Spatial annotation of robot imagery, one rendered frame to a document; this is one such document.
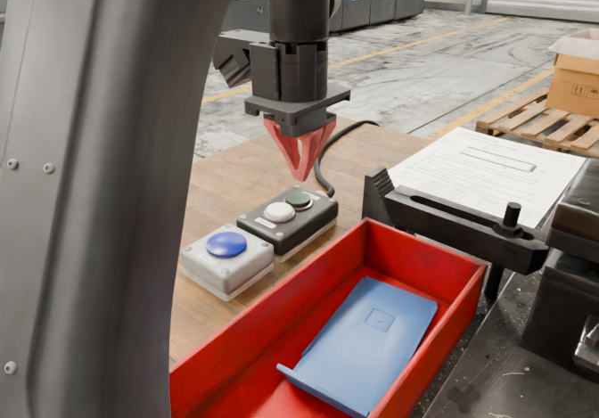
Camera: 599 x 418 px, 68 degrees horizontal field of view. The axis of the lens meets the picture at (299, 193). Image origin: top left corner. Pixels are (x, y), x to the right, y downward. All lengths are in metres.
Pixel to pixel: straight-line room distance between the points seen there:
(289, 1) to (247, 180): 0.30
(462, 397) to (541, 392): 0.06
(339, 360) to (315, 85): 0.25
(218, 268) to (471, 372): 0.23
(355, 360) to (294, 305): 0.07
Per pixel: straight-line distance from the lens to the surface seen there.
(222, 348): 0.33
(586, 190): 0.39
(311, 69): 0.44
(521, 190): 0.68
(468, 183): 0.67
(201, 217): 0.56
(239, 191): 0.61
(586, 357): 0.32
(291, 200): 0.51
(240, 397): 0.36
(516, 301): 0.48
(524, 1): 10.03
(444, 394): 0.38
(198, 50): 0.16
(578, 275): 0.38
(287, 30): 0.43
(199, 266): 0.44
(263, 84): 0.45
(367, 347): 0.39
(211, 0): 0.17
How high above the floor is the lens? 1.19
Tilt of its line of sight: 29 degrees down
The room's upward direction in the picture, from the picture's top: straight up
